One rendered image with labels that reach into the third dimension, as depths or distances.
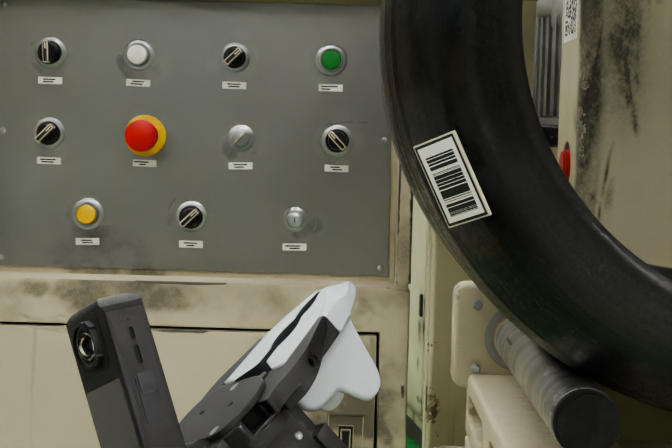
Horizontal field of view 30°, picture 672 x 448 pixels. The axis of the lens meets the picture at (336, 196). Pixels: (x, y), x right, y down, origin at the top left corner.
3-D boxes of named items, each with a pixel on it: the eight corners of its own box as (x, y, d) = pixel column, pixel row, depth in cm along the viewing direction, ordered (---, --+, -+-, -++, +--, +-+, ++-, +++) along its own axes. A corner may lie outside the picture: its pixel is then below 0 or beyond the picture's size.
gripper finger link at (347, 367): (397, 343, 76) (318, 454, 70) (335, 270, 74) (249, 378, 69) (430, 332, 73) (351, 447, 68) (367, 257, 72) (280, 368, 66)
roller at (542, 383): (483, 344, 117) (509, 303, 117) (524, 369, 117) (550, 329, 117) (539, 435, 82) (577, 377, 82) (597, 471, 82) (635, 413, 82)
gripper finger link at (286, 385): (310, 347, 72) (225, 457, 67) (290, 325, 72) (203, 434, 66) (359, 331, 68) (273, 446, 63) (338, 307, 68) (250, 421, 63)
